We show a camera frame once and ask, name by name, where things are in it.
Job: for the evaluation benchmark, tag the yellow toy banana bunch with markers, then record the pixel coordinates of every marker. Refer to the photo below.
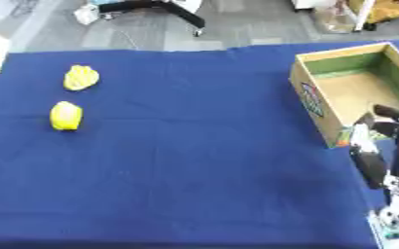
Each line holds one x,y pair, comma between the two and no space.
81,78

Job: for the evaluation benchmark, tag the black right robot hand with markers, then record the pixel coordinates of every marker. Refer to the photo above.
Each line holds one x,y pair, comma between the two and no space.
373,165

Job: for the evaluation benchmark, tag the tan cardboard box green inside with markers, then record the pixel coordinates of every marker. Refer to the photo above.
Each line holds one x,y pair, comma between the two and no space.
350,94

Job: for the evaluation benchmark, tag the white stand with yellow bag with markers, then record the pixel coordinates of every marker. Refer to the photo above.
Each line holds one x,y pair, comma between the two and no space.
367,13

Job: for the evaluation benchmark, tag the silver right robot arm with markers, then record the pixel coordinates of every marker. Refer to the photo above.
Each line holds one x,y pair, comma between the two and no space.
396,220

